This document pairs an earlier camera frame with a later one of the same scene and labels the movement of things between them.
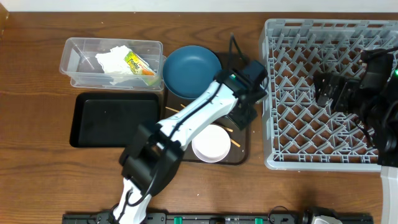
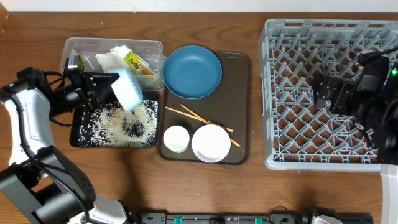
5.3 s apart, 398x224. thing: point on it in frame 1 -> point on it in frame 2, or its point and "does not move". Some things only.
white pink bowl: (212, 145) does not move
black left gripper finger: (242, 115) -> (99, 82)
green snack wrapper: (138, 66) does not move
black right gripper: (339, 94) does not move
